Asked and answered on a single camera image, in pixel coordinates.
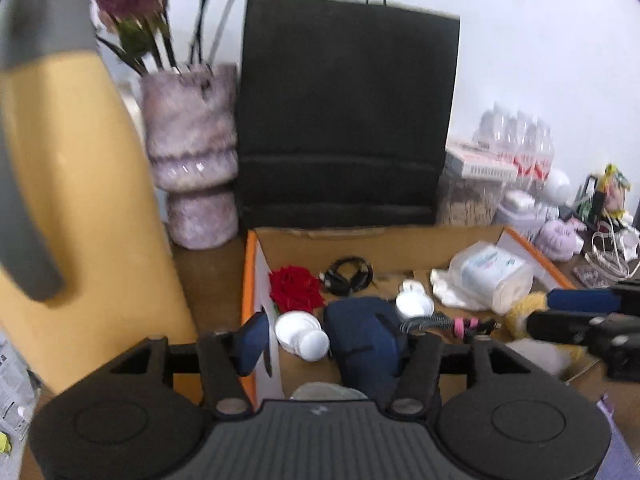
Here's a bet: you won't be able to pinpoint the red fabric rose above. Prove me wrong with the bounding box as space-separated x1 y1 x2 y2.
268 266 326 314

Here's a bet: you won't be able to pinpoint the clear plastic lid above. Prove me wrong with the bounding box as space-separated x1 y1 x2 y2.
289 381 372 402

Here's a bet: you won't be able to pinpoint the navy blue pouch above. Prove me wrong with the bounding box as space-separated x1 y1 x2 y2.
322 296 442 402

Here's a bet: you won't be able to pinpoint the colourful toy decoration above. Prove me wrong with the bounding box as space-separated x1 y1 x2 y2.
574 162 636 227

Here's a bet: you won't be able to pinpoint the white plastic bag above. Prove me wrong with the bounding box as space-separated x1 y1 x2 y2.
430 267 467 307

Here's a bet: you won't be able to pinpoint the printed newspaper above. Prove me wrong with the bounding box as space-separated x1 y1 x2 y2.
0 330 42 463

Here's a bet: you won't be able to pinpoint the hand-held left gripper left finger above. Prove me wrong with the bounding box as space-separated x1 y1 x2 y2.
100 311 271 420

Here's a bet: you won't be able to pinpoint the pack of water bottles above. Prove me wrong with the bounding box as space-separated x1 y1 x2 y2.
471 102 557 192

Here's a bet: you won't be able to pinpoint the small dark patterned card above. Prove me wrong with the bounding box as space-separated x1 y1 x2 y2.
571 265 609 289

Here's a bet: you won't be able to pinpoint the white and red box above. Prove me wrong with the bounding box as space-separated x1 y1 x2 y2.
444 141 519 181

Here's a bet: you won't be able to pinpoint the white round case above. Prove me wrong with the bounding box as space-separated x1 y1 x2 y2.
275 311 332 362

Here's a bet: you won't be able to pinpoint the purple marbled vase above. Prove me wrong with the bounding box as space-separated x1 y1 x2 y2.
140 62 242 251

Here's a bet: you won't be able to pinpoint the purple lidded container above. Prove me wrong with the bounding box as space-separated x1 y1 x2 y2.
494 189 552 241

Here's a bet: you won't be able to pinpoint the black paper bag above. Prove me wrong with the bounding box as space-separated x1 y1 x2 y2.
234 0 462 230

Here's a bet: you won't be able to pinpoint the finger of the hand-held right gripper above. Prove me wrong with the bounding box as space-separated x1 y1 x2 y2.
526 310 608 345
545 287 623 314

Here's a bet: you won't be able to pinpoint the orange cardboard box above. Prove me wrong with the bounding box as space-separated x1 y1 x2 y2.
240 225 598 411

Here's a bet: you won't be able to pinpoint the purple cloth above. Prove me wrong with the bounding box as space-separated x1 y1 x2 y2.
596 394 640 480

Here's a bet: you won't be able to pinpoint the dried pink flowers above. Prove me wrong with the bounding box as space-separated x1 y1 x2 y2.
92 0 273 77

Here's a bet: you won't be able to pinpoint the yellow plush toy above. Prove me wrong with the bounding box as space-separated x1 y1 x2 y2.
504 291 587 362

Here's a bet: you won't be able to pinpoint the clear container with white lid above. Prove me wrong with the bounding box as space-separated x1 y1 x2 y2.
436 167 504 227

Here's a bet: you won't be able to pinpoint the pink and black cable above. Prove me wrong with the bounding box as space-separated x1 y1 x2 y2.
399 312 502 339

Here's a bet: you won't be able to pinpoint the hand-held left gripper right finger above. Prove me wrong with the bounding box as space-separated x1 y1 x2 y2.
382 332 538 420

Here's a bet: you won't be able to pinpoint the white cable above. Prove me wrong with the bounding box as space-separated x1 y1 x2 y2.
584 214 640 282

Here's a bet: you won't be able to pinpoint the black coiled cable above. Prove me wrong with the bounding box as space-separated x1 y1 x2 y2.
319 256 374 294

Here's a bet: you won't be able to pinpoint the purple plush scrunchie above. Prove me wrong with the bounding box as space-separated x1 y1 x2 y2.
534 220 584 262

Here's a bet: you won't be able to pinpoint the yellow thermos jug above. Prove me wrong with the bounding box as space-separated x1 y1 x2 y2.
0 0 201 396

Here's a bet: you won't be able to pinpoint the white tissue pack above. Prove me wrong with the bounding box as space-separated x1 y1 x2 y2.
447 241 535 316

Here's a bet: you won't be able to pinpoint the white round disc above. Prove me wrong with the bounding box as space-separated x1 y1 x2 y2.
395 291 435 319

